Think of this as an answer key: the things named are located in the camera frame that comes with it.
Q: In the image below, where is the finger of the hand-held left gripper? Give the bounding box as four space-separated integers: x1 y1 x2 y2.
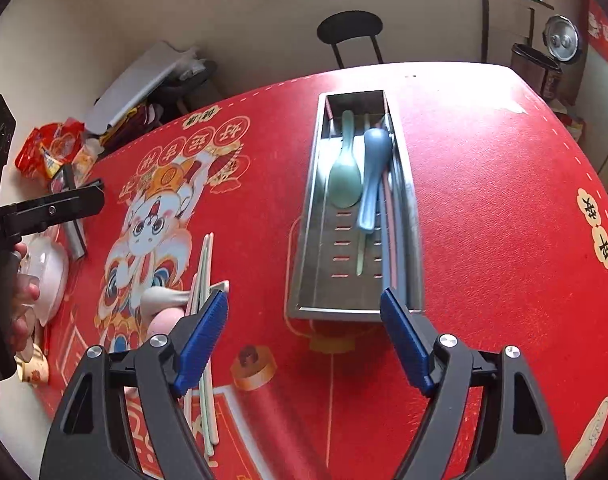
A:
14 178 105 235

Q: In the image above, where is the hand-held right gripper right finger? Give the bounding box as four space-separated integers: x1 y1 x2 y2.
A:
380 287 567 480

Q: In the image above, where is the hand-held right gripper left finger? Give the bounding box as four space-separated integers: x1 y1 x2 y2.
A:
38 290 229 480

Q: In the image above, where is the pink spoon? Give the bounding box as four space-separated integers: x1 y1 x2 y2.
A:
148 307 185 347

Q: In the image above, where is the white spoon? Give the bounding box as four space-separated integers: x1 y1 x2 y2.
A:
140 280 231 318

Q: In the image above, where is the blue chopstick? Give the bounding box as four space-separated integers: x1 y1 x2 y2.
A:
391 132 415 306

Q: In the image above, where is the steel utensil tray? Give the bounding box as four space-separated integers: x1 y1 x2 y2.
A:
285 89 425 322

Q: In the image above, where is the green spoon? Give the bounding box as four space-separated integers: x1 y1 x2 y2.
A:
326 110 363 209

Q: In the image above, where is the blue spoon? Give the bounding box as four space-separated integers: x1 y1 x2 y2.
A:
356 127 393 233

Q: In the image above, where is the person's left hand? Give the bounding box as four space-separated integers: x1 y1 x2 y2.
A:
11 241 40 356

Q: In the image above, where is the red snack bag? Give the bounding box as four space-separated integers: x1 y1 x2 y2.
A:
14 119 87 181

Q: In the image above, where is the white pot lid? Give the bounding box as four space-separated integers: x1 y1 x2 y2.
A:
16 235 69 326

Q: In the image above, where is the red printed table mat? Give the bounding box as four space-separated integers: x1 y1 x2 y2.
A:
44 62 608 480

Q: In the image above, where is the wooden stool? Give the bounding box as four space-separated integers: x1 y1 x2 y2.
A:
148 60 219 121

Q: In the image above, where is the steel rice cooker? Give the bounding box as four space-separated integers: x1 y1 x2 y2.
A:
510 14 581 103

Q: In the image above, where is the black round-back chair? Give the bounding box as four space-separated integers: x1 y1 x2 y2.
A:
316 11 385 68

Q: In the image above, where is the black folding rack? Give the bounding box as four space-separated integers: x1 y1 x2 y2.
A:
480 0 536 63

